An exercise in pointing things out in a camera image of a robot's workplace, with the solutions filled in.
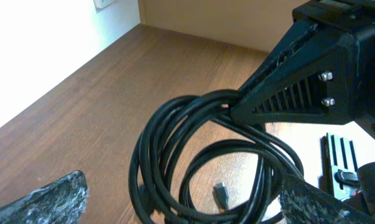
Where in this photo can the wall thermostat panel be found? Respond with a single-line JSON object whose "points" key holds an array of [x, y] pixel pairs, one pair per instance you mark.
{"points": [[101, 4]]}

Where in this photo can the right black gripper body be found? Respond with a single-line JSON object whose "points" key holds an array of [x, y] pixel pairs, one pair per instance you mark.
{"points": [[345, 42]]}

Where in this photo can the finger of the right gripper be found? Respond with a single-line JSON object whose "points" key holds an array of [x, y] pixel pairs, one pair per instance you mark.
{"points": [[307, 78]]}

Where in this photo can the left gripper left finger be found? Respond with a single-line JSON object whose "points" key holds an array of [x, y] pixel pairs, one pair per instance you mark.
{"points": [[61, 201]]}

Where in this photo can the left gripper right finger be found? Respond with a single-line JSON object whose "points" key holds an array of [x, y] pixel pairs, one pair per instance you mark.
{"points": [[303, 203]]}

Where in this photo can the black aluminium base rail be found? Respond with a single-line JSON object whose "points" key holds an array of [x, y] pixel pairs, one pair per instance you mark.
{"points": [[339, 167]]}

